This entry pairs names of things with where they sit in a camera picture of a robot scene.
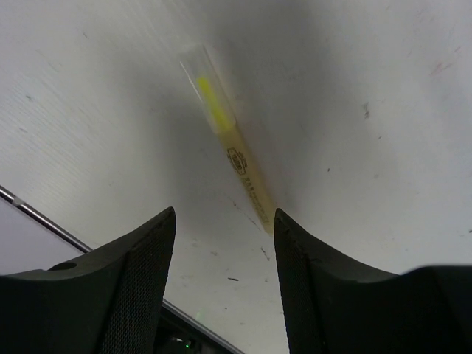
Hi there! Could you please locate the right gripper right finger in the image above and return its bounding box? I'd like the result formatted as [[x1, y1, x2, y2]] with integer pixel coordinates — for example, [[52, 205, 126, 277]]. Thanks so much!
[[274, 209, 471, 353]]

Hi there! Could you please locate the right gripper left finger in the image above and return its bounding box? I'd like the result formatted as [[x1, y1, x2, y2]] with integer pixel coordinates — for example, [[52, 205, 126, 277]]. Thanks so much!
[[1, 208, 176, 353]]

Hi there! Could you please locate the yellow stick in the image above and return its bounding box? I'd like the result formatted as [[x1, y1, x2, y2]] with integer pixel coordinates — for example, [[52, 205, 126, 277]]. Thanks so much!
[[180, 45, 276, 235]]

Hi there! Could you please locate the metal table edge rail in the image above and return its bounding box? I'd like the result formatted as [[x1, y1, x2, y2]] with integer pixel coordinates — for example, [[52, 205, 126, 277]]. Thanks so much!
[[1, 187, 92, 253]]

